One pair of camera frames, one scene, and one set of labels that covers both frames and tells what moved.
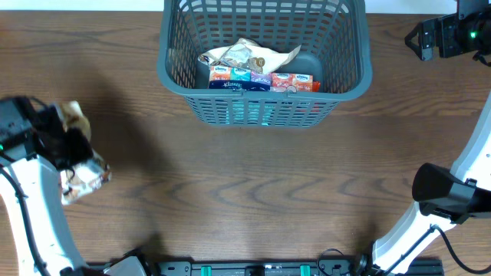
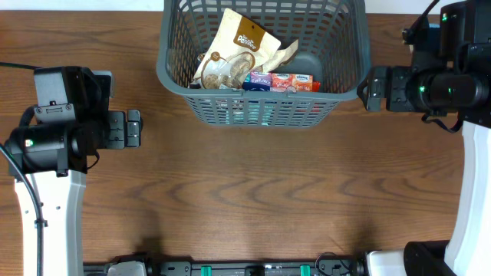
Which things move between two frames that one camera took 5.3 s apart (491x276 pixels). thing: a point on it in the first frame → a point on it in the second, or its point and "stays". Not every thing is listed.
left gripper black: x=81 y=146 → x=116 y=138
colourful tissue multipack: x=225 y=77 stays
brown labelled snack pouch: x=80 y=180 → x=238 y=50
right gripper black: x=448 y=26 → x=399 y=77
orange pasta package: x=316 y=86 stays
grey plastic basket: x=334 y=44 stays
